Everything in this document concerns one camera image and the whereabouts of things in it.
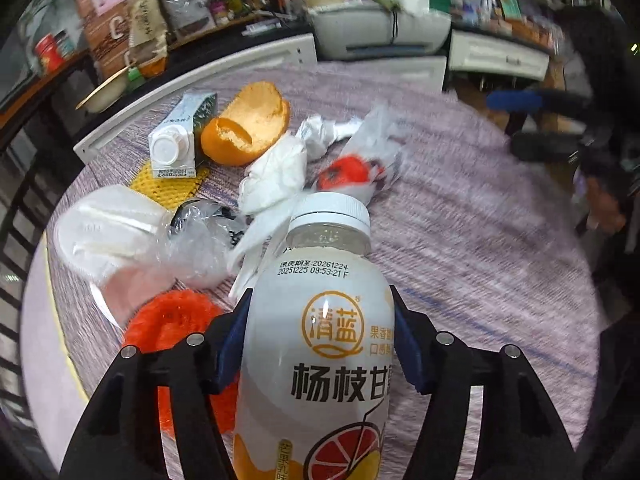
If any crumpled clear plastic wrap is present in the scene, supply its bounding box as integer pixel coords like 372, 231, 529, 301
160, 200, 240, 290

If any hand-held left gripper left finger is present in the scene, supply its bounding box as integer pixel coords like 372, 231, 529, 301
59, 290, 252, 480

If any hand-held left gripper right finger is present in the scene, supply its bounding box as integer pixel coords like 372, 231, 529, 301
389, 285, 583, 480

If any white printer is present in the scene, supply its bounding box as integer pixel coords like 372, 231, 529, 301
305, 0, 453, 61

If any kraft paper bag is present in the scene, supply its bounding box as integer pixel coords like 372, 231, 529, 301
127, 0, 169, 68

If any white cabinet drawer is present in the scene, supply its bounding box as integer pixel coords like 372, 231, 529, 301
315, 55, 447, 92

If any crumpled white paper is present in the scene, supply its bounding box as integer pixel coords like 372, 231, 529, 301
295, 115, 366, 160

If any red can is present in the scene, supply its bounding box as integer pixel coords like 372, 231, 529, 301
35, 35, 67, 72

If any orange peel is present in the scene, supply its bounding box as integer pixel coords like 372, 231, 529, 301
200, 81, 291, 167

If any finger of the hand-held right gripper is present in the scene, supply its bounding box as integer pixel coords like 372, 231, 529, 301
509, 129, 588, 163
486, 87, 591, 117

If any grey food package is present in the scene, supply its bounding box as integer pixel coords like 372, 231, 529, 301
160, 0, 216, 41

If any yellow foam fruit net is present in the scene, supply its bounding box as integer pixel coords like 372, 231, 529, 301
129, 160, 211, 208

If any white and green carton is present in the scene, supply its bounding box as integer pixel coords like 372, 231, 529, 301
148, 92, 218, 178

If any white desk drawer black handle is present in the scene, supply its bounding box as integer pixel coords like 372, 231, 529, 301
448, 30, 551, 81

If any yellow rimmed bowl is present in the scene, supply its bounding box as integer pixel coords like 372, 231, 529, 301
75, 67, 128, 113

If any crumpled white tissue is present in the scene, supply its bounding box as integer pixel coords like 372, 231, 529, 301
237, 135, 311, 216

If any orange foam fruit net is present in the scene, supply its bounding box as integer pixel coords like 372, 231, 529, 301
122, 290, 241, 438

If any person's right hand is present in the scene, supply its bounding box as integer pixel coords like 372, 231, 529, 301
585, 177, 628, 233

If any white face mask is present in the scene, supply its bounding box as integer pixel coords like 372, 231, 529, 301
54, 184, 173, 281

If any white drink bottle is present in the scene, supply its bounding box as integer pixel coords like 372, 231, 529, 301
232, 192, 401, 480

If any white plastic wrapper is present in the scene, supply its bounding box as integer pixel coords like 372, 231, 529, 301
227, 212, 291, 303

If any red tomato in bag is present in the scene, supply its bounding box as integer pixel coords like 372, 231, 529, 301
305, 105, 406, 206

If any long white desk drawer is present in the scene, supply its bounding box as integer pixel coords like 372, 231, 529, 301
74, 32, 317, 163

